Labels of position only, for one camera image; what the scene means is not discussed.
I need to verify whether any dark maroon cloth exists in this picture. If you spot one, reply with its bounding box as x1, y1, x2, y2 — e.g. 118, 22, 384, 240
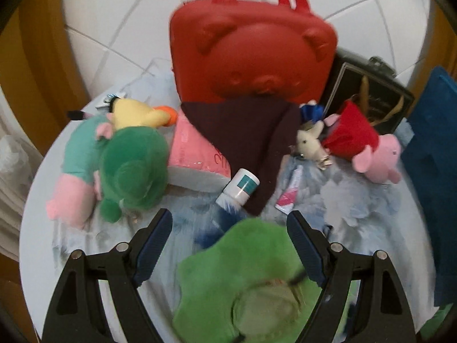
181, 97, 300, 216

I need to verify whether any pink pig plush red dress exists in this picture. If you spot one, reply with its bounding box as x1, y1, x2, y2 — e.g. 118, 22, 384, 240
321, 100, 402, 184

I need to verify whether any white teal-label bottle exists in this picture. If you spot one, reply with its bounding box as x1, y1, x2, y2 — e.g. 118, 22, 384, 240
215, 168, 259, 212

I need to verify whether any white plastic bag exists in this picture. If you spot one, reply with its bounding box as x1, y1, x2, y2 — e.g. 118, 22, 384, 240
1, 135, 43, 188

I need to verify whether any yellow duck plush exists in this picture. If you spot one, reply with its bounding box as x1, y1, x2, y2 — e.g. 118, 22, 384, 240
108, 97, 177, 130

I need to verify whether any small beige mouse plush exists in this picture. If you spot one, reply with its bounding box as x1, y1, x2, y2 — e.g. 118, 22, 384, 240
293, 120, 332, 171

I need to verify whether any pink white tube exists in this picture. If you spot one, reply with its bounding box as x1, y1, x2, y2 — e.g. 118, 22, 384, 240
275, 165, 304, 214

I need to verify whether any blue plastic storage bin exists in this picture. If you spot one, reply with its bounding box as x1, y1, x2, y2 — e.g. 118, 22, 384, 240
401, 67, 456, 307

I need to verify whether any pig plush teal shirt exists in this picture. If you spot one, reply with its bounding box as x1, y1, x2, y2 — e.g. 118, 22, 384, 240
46, 114, 114, 228

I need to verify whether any dark green turtle plush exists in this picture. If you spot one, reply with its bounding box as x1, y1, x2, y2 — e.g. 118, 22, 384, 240
99, 126, 169, 223

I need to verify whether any bright green plush cushion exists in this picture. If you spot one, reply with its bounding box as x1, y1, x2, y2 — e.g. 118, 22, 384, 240
173, 218, 321, 342

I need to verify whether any red bear-face handbag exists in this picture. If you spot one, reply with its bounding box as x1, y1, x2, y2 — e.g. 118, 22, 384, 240
170, 0, 338, 104

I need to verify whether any black picture frame box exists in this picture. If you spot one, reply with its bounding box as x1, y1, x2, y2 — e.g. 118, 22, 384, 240
320, 49, 414, 135

